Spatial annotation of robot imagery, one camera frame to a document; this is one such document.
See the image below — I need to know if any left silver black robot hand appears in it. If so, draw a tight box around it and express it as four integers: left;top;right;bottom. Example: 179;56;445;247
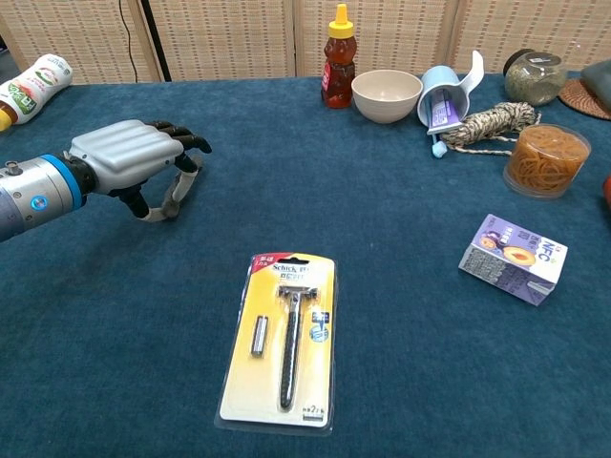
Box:
60;118;213;223

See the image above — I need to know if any white sauce bottle yellow cap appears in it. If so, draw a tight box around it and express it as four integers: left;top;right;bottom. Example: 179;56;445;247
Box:
0;53;74;133

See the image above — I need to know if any black tripod stand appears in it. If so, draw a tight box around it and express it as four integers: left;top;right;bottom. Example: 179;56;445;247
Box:
140;0;173;83

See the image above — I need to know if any bamboo folding screen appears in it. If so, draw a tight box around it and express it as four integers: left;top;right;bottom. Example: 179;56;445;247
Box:
0;0;611;86

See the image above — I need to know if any blue felt tablecloth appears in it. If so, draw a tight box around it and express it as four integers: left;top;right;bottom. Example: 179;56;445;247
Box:
0;71;611;458

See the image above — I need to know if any honey bear bottle yellow cap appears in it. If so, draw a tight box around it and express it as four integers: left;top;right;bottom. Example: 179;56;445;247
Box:
320;3;357;110

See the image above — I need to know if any yellow razor blister pack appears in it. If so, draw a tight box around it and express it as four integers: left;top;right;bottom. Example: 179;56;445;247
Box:
214;252;338;436

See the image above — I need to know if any beige bowl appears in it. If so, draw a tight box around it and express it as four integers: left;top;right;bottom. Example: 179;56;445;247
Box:
350;69;425;125

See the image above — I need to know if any bundle of twisted twine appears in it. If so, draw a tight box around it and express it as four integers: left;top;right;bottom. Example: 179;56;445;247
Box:
439;101;543;157

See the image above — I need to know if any purple juice carton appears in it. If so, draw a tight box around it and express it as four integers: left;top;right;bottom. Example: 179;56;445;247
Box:
457;213;569;307

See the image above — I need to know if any glass jar black lid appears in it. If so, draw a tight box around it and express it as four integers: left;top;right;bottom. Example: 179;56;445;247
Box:
504;48;568;107

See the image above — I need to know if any clear tub of rubber bands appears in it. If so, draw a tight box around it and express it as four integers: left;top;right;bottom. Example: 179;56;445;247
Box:
503;123;592;199

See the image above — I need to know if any round brown woven coaster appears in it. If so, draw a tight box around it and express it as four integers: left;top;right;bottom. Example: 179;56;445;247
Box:
557;78;611;121

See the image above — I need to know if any folded grey cloth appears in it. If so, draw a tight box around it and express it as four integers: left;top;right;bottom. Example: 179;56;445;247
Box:
579;59;611;111

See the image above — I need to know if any thin black hanging cable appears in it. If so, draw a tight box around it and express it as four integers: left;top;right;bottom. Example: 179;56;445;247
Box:
117;0;140;83

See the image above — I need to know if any light blue handled cup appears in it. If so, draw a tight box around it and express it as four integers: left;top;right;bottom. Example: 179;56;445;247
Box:
416;50;486;131

